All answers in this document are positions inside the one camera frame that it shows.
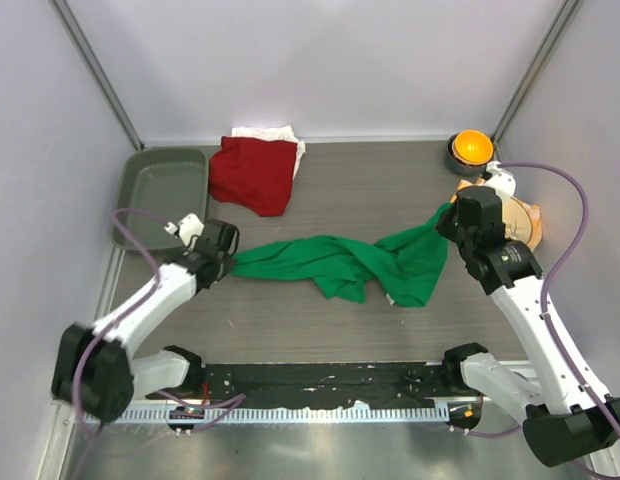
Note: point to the green t shirt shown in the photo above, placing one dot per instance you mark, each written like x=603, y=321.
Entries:
x=407, y=264

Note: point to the floral ceramic plate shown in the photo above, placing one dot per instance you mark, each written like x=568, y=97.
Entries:
x=518, y=224

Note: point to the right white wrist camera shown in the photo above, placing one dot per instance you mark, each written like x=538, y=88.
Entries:
x=500, y=180

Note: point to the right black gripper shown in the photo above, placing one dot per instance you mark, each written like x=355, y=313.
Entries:
x=444, y=225

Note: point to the red folded t shirt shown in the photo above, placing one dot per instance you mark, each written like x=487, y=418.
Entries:
x=254, y=173

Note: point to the white slotted cable duct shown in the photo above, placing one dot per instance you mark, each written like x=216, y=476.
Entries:
x=166, y=412

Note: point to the orange bowl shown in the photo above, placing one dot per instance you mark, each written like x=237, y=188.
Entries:
x=472, y=147

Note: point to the left aluminium frame post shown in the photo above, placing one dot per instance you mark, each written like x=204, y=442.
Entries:
x=90, y=59

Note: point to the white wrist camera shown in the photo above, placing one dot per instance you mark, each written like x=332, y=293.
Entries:
x=500, y=180
x=187, y=230

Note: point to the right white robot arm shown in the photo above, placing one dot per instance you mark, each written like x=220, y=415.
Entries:
x=568, y=413

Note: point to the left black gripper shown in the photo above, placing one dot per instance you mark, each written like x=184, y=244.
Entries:
x=227, y=258

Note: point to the grey plastic tray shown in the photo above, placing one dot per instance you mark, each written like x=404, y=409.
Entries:
x=167, y=182

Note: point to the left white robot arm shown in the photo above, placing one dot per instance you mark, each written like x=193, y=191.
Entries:
x=96, y=368

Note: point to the orange checkered cloth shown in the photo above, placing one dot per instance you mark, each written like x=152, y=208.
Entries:
x=533, y=210

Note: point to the aluminium frame post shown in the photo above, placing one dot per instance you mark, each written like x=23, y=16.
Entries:
x=90, y=59
x=560, y=23

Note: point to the white folded t shirt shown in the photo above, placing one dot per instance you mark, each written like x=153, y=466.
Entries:
x=284, y=133

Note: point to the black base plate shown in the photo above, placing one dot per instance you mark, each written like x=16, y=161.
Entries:
x=327, y=386

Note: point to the grey bowl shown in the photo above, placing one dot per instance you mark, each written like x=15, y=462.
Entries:
x=457, y=166

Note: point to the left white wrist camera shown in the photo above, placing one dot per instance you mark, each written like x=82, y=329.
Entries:
x=187, y=230

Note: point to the right aluminium frame post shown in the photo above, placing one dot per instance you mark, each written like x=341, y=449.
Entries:
x=560, y=23

